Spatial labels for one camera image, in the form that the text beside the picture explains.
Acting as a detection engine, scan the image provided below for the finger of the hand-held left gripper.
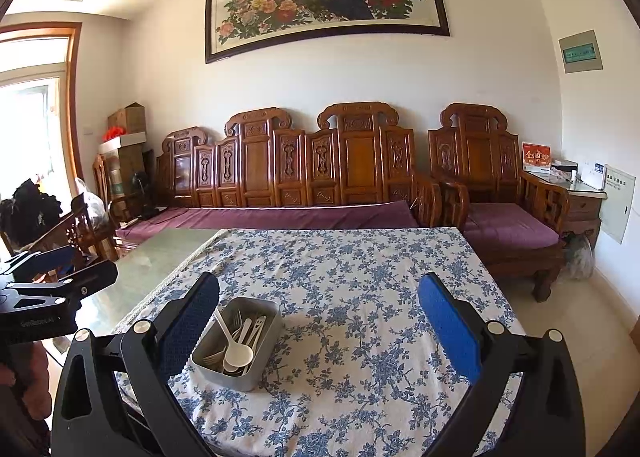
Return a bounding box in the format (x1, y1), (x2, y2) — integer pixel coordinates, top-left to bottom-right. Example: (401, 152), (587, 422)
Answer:
(5, 259), (120, 305)
(0, 243), (86, 283)

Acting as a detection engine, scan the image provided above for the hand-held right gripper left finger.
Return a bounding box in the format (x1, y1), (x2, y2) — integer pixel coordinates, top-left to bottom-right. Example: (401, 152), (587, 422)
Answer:
(50, 271), (221, 457)

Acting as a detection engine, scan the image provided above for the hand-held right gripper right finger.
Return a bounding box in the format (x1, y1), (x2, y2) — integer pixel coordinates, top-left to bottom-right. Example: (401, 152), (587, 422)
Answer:
(417, 271), (587, 457)

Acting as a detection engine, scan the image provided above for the large white plastic spoon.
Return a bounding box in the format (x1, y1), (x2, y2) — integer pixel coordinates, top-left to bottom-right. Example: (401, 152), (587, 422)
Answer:
(214, 308), (255, 373)

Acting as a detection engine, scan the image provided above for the rectangular metal tin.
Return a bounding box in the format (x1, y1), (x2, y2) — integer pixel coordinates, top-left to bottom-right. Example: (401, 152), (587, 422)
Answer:
(190, 296), (283, 393)

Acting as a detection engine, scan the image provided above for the person's left hand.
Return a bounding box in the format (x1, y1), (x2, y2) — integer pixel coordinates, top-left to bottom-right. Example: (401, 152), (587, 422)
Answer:
(0, 341), (52, 433)

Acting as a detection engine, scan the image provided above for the carved wooden chair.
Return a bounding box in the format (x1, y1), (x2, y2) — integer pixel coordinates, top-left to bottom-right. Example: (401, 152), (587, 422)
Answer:
(20, 194), (121, 268)
(92, 154), (131, 258)

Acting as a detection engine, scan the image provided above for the dark clothes pile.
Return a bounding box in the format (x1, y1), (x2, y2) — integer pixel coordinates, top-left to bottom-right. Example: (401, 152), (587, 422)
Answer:
(0, 178), (63, 243)

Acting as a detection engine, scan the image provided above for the clear plastic bag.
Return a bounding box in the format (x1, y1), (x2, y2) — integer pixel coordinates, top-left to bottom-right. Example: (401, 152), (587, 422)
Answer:
(75, 177), (108, 228)
(560, 234), (595, 282)

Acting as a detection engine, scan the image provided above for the blue floral tablecloth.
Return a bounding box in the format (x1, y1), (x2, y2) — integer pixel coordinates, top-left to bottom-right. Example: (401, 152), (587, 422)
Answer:
(107, 227), (526, 457)

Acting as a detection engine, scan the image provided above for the purple armchair cushion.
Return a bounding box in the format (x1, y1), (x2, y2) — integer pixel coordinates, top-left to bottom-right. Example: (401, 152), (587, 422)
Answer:
(462, 202), (561, 250)

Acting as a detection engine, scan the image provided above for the purple sofa cushion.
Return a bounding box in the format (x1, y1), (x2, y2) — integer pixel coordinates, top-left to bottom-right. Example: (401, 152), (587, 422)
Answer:
(115, 201), (420, 243)

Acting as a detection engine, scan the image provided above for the brown cardboard box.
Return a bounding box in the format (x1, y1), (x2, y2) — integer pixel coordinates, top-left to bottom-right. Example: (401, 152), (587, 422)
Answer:
(107, 102), (147, 135)

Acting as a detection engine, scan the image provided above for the carved wooden armchair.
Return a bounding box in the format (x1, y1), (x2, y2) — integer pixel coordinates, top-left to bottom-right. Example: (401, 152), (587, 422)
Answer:
(427, 103), (568, 303)

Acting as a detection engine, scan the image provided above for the wooden side table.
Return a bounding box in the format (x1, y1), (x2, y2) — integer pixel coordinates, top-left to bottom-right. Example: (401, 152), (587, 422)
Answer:
(520, 169), (608, 248)

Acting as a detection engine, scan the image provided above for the carved wooden sofa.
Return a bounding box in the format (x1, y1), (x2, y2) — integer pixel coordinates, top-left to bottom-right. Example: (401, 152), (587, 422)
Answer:
(156, 102), (443, 228)

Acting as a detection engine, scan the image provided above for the white tabletop appliance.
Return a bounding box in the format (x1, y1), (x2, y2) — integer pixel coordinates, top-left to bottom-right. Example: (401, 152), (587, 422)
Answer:
(580, 162), (607, 190)

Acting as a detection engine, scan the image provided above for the wooden door frame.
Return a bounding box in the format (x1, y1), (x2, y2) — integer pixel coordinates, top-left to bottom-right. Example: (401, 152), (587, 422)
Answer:
(0, 22), (85, 182)

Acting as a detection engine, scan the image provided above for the grey wall electrical panel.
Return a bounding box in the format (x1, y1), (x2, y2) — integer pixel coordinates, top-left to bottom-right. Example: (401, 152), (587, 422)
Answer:
(600, 164), (630, 245)

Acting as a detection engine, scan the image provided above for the green framed wall box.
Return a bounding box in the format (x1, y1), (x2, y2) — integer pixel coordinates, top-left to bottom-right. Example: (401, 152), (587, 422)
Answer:
(558, 29), (603, 74)

